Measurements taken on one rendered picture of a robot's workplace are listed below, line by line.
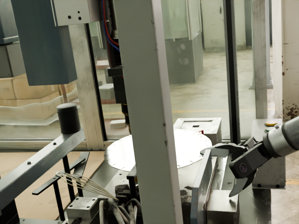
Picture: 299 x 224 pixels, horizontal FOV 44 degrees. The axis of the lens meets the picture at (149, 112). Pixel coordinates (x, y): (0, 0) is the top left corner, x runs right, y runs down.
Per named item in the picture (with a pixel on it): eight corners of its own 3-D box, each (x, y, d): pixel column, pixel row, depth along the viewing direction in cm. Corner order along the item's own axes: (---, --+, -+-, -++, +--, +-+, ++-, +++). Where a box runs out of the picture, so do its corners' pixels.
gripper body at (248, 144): (250, 166, 106) (288, 149, 98) (241, 179, 99) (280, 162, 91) (236, 143, 106) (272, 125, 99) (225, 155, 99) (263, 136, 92)
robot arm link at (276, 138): (295, 155, 89) (276, 127, 89) (279, 162, 91) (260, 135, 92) (301, 144, 95) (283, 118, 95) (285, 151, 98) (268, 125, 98)
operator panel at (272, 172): (253, 154, 148) (252, 118, 144) (282, 154, 145) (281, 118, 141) (251, 188, 123) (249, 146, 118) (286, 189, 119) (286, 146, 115)
